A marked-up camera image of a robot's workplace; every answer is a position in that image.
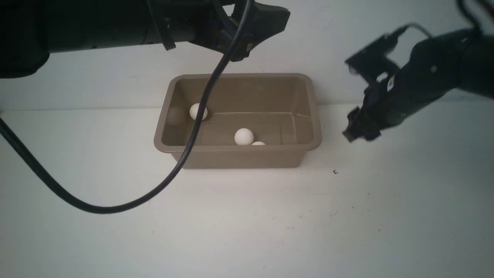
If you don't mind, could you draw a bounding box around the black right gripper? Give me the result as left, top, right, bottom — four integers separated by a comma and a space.
342, 71, 429, 142

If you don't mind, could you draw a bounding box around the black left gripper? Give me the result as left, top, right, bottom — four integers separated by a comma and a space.
170, 0, 291, 62

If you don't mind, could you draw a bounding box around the brown plastic bin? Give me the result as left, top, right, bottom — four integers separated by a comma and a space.
154, 73, 322, 169

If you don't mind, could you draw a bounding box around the white table-tennis ball black print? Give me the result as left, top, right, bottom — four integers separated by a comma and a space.
189, 103, 208, 121

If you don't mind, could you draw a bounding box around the plain white table-tennis ball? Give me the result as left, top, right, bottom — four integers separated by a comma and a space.
233, 128, 254, 146

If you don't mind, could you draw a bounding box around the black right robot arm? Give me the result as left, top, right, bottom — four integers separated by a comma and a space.
343, 27, 494, 142

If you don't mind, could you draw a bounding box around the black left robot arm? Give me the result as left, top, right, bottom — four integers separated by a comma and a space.
0, 0, 291, 79

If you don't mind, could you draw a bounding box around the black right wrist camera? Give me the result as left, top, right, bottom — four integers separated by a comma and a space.
345, 33, 400, 86

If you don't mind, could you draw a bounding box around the black left camera cable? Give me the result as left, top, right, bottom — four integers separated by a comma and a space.
0, 0, 256, 215

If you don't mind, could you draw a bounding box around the black camera cable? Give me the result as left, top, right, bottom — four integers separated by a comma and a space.
390, 0, 494, 39
0, 0, 256, 215

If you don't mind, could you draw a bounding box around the black right camera cable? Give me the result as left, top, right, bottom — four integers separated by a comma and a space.
390, 0, 494, 39

